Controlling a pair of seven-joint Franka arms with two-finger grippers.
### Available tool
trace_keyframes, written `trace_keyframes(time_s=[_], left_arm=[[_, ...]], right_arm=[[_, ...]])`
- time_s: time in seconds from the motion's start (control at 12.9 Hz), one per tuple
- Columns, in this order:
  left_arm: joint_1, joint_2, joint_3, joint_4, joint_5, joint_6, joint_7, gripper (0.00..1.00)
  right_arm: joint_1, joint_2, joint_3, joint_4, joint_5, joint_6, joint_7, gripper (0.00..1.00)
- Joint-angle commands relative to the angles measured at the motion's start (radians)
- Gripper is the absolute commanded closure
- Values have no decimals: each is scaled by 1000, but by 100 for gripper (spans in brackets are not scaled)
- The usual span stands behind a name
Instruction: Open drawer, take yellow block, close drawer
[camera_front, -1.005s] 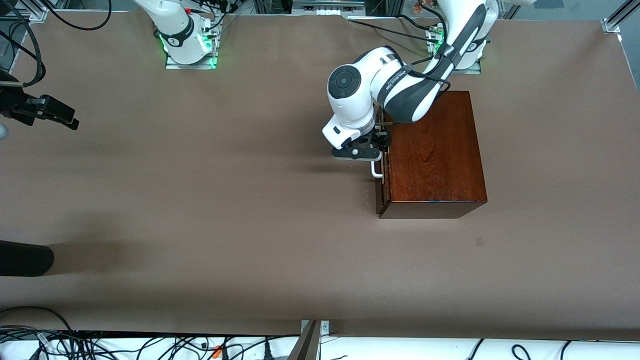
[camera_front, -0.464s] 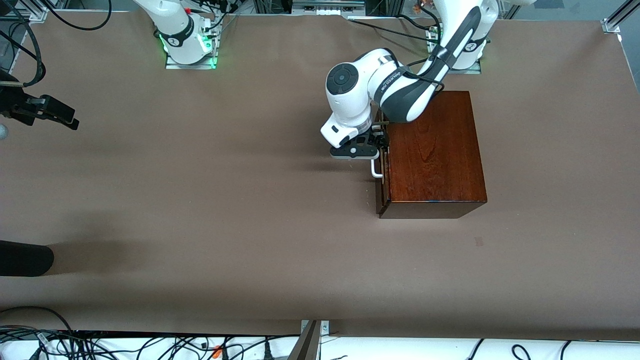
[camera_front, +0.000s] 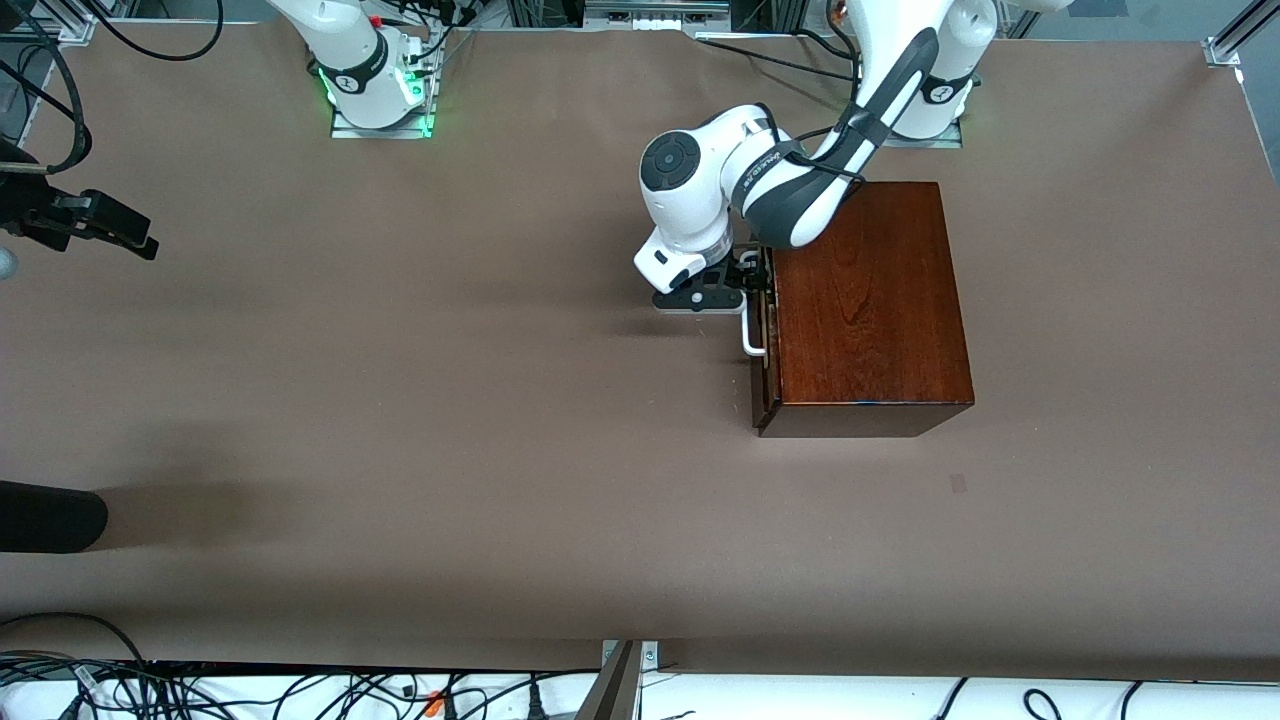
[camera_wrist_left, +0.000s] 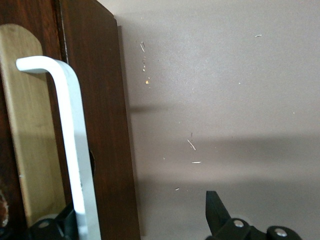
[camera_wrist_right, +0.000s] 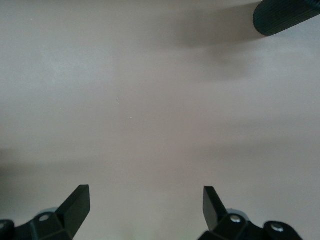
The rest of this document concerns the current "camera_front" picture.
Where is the aluminium frame corner bracket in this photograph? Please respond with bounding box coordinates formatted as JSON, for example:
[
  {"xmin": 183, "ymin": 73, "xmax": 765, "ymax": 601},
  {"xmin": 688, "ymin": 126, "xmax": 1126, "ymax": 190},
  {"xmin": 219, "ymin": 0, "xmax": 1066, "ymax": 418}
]
[{"xmin": 1203, "ymin": 0, "xmax": 1280, "ymax": 69}]

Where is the black looping cable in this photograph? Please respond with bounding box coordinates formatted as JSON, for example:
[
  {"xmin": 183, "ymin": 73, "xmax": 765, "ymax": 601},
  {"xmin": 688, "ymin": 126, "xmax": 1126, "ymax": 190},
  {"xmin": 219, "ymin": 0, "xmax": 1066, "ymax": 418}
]
[{"xmin": 0, "ymin": 611, "xmax": 151, "ymax": 669}]

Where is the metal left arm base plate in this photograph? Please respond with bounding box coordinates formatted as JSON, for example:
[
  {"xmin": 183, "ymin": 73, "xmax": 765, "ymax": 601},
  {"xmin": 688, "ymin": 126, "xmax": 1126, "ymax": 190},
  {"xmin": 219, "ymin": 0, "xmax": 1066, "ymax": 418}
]
[{"xmin": 880, "ymin": 118, "xmax": 964, "ymax": 149}]

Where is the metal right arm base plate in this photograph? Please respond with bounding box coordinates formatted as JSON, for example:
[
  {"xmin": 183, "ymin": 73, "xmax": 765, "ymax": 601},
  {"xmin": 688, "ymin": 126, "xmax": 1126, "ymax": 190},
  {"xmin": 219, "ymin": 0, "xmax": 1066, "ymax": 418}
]
[{"xmin": 330, "ymin": 95, "xmax": 435, "ymax": 140}]

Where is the dark brown wooden cabinet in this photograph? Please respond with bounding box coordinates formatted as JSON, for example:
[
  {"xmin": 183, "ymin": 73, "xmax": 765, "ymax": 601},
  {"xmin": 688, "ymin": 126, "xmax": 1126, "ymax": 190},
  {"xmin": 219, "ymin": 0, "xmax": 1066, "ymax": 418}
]
[{"xmin": 750, "ymin": 181, "xmax": 976, "ymax": 439}]

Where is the black cable on table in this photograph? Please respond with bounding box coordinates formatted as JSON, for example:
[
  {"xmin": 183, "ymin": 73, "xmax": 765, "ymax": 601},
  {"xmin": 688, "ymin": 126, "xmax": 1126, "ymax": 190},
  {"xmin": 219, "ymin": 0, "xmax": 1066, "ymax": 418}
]
[{"xmin": 695, "ymin": 33, "xmax": 861, "ymax": 83}]

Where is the aluminium profile post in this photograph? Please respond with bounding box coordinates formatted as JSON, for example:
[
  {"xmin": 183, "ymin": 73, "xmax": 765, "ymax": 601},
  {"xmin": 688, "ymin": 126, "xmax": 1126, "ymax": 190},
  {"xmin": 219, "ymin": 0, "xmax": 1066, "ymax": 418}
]
[{"xmin": 575, "ymin": 640, "xmax": 661, "ymax": 720}]

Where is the black cable bundle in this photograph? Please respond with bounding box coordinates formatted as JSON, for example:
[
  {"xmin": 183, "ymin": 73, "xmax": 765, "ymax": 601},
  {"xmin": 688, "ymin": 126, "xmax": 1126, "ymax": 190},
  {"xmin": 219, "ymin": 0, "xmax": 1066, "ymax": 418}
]
[{"xmin": 365, "ymin": 0, "xmax": 481, "ymax": 76}]

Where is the black cable tangle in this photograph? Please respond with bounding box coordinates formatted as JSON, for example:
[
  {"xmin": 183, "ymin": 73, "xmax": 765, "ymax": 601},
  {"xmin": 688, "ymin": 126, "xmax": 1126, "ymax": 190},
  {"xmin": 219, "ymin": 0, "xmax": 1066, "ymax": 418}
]
[{"xmin": 0, "ymin": 650, "xmax": 601, "ymax": 720}]

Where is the white power strip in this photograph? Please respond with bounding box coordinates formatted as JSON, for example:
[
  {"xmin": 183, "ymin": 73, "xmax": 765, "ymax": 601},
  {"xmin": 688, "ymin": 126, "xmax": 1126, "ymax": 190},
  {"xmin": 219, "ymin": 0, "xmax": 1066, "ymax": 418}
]
[{"xmin": 585, "ymin": 0, "xmax": 731, "ymax": 23}]

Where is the aluminium frame rail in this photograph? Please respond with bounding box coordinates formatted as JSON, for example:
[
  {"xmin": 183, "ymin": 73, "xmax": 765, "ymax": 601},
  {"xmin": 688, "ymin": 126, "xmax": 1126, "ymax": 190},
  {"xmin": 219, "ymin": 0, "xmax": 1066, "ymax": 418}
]
[{"xmin": 0, "ymin": 0, "xmax": 97, "ymax": 46}]

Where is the black ribbed cylinder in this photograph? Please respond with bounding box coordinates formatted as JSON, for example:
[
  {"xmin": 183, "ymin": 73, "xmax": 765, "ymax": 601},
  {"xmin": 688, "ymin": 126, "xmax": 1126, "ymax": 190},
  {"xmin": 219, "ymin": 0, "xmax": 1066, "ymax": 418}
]
[{"xmin": 0, "ymin": 480, "xmax": 109, "ymax": 554}]

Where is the black hanging cable loop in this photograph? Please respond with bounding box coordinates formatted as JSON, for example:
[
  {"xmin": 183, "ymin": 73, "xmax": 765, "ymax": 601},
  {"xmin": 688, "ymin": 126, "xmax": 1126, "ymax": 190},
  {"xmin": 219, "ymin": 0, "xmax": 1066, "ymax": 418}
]
[{"xmin": 94, "ymin": 0, "xmax": 225, "ymax": 62}]

